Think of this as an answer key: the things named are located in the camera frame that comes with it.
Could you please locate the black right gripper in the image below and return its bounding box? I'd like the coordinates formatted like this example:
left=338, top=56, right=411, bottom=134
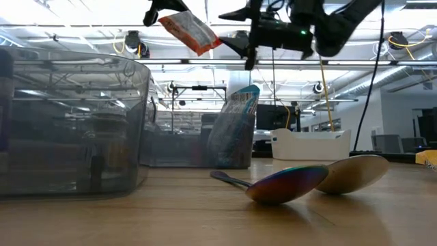
left=218, top=0, right=313, bottom=71

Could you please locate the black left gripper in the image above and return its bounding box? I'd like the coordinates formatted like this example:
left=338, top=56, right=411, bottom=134
left=143, top=0, right=188, bottom=27

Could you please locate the orange white snack packet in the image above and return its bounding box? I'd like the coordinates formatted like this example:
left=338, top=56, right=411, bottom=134
left=157, top=10, right=223, bottom=57

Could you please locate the blue silver snack packet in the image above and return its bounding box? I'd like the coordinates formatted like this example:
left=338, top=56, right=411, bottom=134
left=207, top=84, right=261, bottom=169

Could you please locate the grey translucent plastic tray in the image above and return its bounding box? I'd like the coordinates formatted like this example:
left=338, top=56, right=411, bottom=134
left=0, top=46, right=152, bottom=200
left=139, top=109, right=256, bottom=170

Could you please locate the black monitor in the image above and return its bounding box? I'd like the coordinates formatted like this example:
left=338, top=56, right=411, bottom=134
left=255, top=104, right=297, bottom=131

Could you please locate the white plastic bin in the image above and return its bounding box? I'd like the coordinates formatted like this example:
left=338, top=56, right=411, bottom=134
left=271, top=128, right=352, bottom=161

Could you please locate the black cabinet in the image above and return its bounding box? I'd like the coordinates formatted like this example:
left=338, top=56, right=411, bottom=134
left=418, top=108, right=437, bottom=148

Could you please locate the yellow ramen noodle packet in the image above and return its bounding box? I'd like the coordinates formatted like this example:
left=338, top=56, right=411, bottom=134
left=415, top=149, right=437, bottom=172

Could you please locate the yellow cable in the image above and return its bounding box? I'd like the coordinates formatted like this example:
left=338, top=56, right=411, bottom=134
left=319, top=56, right=335, bottom=133

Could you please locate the long black arm cable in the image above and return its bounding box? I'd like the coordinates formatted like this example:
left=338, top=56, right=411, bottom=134
left=353, top=0, right=385, bottom=152

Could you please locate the silver ceiling air duct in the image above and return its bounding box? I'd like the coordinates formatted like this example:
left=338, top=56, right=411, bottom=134
left=333, top=65, right=419, bottom=100

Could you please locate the rainbow spoon with blue handle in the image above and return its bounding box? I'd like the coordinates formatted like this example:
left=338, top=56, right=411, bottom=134
left=210, top=164, right=330, bottom=206

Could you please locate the black aluminium table frame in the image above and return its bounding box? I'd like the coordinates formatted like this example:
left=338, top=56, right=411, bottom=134
left=350, top=150, right=417, bottom=164

